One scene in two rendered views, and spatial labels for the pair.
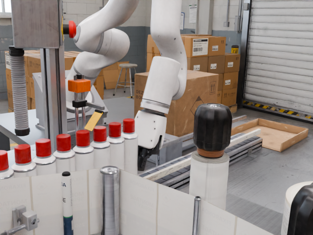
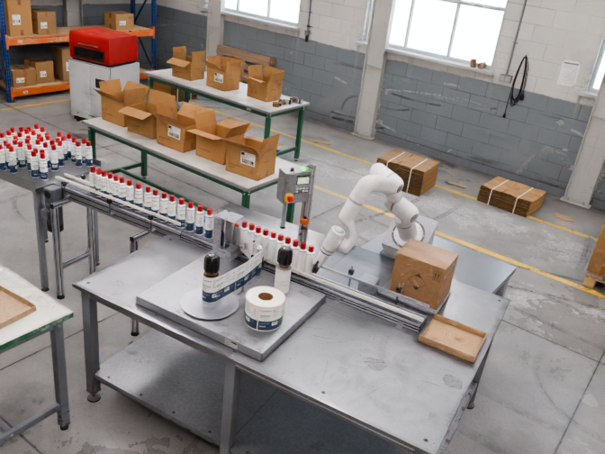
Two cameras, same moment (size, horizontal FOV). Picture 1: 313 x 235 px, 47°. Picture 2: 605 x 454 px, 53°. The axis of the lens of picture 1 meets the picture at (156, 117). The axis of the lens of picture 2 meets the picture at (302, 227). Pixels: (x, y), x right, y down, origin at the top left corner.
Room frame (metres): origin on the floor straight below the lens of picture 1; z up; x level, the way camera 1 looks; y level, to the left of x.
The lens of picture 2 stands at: (0.06, -2.92, 2.71)
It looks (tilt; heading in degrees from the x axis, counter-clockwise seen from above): 26 degrees down; 74
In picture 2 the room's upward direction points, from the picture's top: 7 degrees clockwise
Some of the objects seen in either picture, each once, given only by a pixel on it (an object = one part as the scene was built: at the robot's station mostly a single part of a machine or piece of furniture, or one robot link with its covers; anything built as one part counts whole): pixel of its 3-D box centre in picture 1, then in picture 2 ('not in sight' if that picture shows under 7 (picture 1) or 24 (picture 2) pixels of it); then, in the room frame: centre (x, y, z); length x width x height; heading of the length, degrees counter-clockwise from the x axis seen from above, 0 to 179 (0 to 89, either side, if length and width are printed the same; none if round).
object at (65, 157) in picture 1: (64, 176); (279, 249); (0.80, 0.22, 0.98); 0.05 x 0.05 x 0.20
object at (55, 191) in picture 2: not in sight; (52, 209); (-0.64, 1.35, 0.71); 0.15 x 0.12 x 0.34; 48
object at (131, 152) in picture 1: (128, 155); (309, 260); (0.96, 0.08, 0.98); 0.05 x 0.05 x 0.20
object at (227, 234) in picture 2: not in sight; (228, 234); (0.51, 0.35, 1.01); 0.14 x 0.13 x 0.26; 138
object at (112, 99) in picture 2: not in sight; (121, 103); (-0.24, 3.32, 0.97); 0.45 x 0.40 x 0.37; 43
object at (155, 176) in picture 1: (180, 165); (334, 286); (1.08, -0.08, 0.91); 1.07 x 0.01 x 0.02; 138
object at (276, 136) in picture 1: (268, 133); (453, 337); (1.63, -0.53, 0.85); 0.30 x 0.26 x 0.04; 138
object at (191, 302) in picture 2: not in sight; (209, 303); (0.36, -0.19, 0.89); 0.31 x 0.31 x 0.01
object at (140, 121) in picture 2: not in sight; (147, 114); (0.01, 2.96, 0.97); 0.44 x 0.38 x 0.37; 46
